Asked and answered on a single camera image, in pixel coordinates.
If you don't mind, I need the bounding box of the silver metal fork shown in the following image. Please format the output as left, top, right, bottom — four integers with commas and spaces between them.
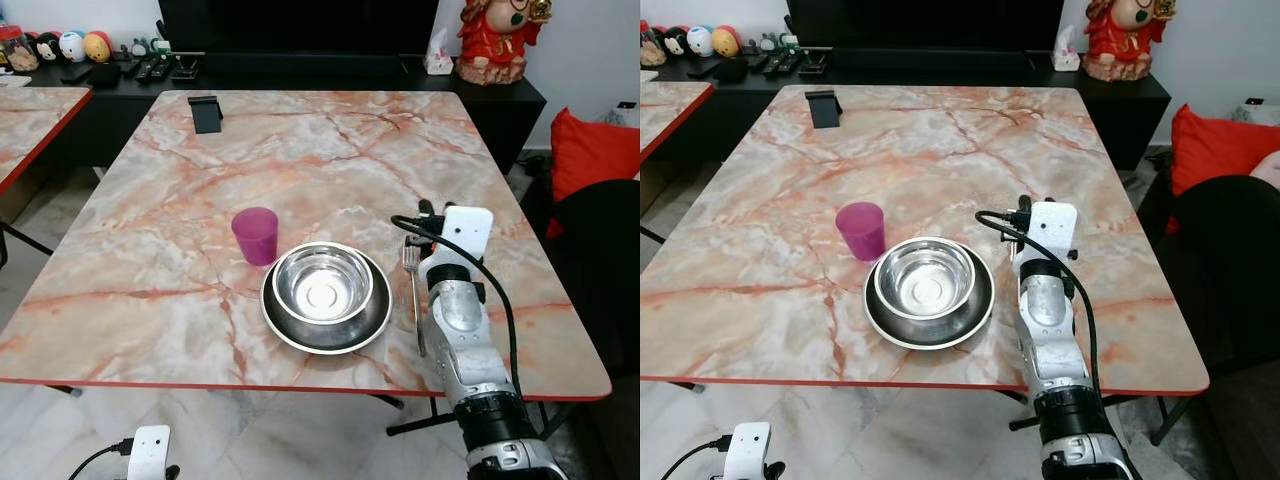
402, 244, 427, 357

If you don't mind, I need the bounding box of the marble pattern dining table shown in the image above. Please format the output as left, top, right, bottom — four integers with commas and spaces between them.
640, 84, 1211, 433
0, 88, 613, 437

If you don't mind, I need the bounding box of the stainless steel bowl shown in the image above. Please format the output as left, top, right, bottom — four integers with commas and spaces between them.
271, 242, 375, 323
874, 238, 977, 319

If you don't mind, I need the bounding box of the white rabbit figure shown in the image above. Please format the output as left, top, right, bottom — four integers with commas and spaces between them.
424, 28, 454, 76
1052, 24, 1082, 72

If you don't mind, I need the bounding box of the purple plastic cup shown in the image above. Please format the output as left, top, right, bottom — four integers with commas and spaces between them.
231, 207, 280, 267
836, 202, 887, 262

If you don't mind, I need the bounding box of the red cushion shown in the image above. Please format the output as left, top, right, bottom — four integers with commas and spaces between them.
1166, 103, 1280, 236
546, 107, 641, 239

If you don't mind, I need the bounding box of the black chair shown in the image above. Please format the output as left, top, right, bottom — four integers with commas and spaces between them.
1165, 175, 1280, 376
545, 180, 641, 391

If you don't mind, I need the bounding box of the red fortune god figurine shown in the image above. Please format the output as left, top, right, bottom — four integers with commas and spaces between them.
456, 0, 553, 86
1082, 0, 1178, 83

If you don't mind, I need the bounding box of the black television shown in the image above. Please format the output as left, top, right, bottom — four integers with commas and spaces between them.
158, 0, 439, 57
785, 0, 1065, 53

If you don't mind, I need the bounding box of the black phone stand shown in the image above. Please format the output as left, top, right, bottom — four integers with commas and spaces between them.
188, 95, 224, 134
806, 90, 843, 129

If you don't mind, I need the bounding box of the marble pattern side table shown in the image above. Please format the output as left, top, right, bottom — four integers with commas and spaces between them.
640, 80, 715, 161
0, 87, 93, 197

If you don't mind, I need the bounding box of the clear snack jar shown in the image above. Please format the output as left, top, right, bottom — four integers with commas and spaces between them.
0, 26, 39, 73
640, 22, 668, 68

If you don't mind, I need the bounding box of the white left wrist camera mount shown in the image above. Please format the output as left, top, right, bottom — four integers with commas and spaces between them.
127, 425, 172, 480
722, 421, 772, 480

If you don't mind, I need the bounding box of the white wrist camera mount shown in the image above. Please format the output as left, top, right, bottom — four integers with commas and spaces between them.
127, 425, 172, 480
1015, 201, 1079, 266
428, 206, 494, 271
722, 421, 772, 480

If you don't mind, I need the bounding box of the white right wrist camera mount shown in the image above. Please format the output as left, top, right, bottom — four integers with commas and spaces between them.
1015, 201, 1079, 266
428, 206, 494, 271

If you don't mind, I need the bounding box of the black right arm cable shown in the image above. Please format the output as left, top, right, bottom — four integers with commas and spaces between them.
390, 213, 521, 401
975, 209, 1104, 396

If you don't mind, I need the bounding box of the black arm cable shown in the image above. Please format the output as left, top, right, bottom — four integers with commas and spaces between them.
66, 438, 136, 480
390, 213, 521, 401
975, 209, 1104, 396
658, 435, 733, 480

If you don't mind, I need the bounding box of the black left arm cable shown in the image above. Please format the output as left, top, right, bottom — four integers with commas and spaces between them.
658, 435, 733, 480
66, 438, 136, 480

